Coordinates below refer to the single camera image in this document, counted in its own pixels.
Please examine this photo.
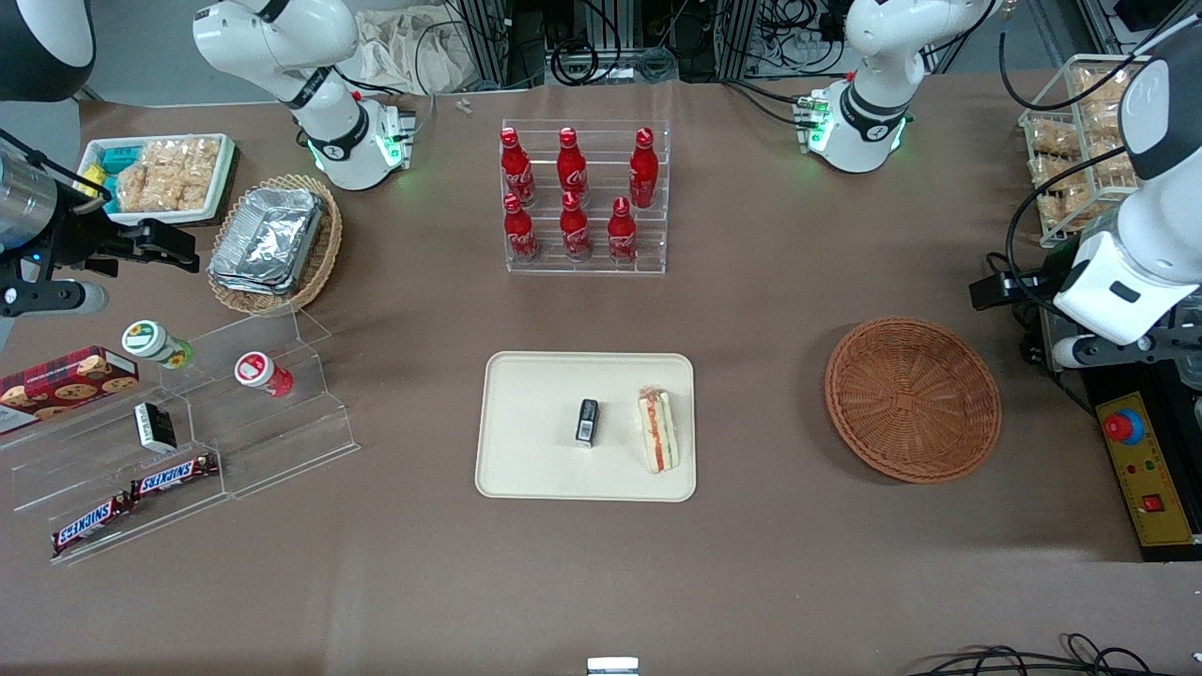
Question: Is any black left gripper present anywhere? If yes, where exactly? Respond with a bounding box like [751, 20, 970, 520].
[969, 272, 1063, 313]

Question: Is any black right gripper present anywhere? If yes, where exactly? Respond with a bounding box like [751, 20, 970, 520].
[38, 213, 201, 281]

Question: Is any sandwich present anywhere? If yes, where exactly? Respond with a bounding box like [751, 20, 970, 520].
[638, 386, 680, 474]

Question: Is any brown round wicker basket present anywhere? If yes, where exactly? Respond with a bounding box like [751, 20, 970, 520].
[824, 316, 1004, 486]

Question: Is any aluminium foil tray stack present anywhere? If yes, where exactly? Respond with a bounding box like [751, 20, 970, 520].
[208, 186, 326, 298]

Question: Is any light wicker basket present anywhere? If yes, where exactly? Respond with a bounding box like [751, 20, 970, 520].
[206, 173, 345, 316]

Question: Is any cream plastic tray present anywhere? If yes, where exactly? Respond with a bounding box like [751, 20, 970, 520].
[474, 351, 698, 503]

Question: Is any rice cracker packet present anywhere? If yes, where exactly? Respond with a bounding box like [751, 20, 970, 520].
[116, 141, 157, 213]
[1026, 115, 1083, 159]
[181, 138, 223, 213]
[148, 139, 189, 213]
[1033, 155, 1145, 238]
[1069, 68, 1133, 125]

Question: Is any green sunflower yogurt cup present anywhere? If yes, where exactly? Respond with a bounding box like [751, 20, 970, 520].
[121, 319, 195, 370]

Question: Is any white rectangular snack dish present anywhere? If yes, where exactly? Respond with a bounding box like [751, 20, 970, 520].
[78, 132, 239, 228]

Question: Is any red plaid cookie box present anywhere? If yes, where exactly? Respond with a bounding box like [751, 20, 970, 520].
[0, 346, 141, 436]

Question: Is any red strawberry yogurt cup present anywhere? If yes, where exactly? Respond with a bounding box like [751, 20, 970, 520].
[233, 350, 296, 399]

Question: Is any Snickers chocolate bar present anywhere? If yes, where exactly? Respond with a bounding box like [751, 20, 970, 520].
[51, 492, 138, 558]
[129, 453, 220, 499]

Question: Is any clear acrylic stepped shelf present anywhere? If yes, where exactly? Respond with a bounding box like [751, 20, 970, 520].
[0, 376, 232, 567]
[183, 308, 362, 500]

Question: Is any yellow black control box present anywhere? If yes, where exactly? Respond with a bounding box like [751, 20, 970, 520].
[1079, 361, 1202, 563]

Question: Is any white cloth bag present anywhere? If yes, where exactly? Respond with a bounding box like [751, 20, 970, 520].
[351, 8, 477, 96]

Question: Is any red cola bottle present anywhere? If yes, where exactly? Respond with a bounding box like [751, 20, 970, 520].
[628, 128, 661, 210]
[559, 192, 593, 262]
[556, 127, 591, 204]
[606, 196, 640, 265]
[502, 193, 542, 265]
[499, 127, 537, 208]

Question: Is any clear acrylic bottle rack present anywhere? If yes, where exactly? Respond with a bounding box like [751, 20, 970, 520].
[501, 118, 671, 276]

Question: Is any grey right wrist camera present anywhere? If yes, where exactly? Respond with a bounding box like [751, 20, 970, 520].
[0, 280, 111, 318]

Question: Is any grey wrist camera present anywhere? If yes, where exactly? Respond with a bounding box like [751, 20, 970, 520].
[0, 280, 111, 318]
[1051, 333, 1157, 373]

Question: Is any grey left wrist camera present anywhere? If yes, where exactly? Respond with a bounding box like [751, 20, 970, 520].
[1051, 333, 1157, 373]

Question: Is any white wire basket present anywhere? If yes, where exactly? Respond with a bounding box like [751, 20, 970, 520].
[1018, 53, 1167, 251]

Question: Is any black cable bundle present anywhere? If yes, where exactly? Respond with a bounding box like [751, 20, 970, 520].
[903, 632, 1202, 676]

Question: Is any aluminium frame rack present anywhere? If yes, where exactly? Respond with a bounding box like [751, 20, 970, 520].
[449, 0, 851, 87]

